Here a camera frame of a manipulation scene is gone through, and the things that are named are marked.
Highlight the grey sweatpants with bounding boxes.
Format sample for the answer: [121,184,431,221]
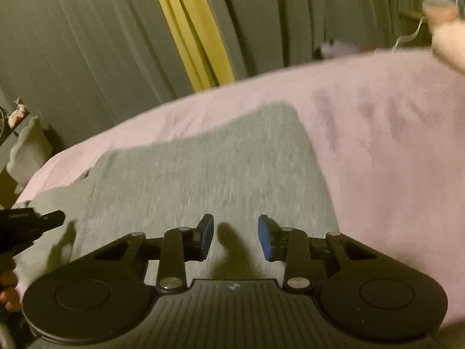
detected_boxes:
[16,104,338,289]

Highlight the person's left hand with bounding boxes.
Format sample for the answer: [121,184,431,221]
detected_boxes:
[0,259,22,313]

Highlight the grey bedside cloth item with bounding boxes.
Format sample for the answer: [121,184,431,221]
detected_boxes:
[6,117,53,188]

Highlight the pink fleece bed blanket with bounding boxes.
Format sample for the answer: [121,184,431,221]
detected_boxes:
[20,50,464,325]

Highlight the grey curtain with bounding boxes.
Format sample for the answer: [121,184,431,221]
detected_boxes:
[1,0,423,149]

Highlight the small white grey object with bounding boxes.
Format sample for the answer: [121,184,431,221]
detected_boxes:
[313,40,362,60]

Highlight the yellow curtain stripe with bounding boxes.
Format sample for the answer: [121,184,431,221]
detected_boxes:
[158,0,235,92]

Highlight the pink pillow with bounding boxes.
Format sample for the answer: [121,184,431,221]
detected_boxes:
[432,21,465,73]

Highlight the white charging cable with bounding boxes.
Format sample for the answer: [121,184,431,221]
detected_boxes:
[391,16,426,53]

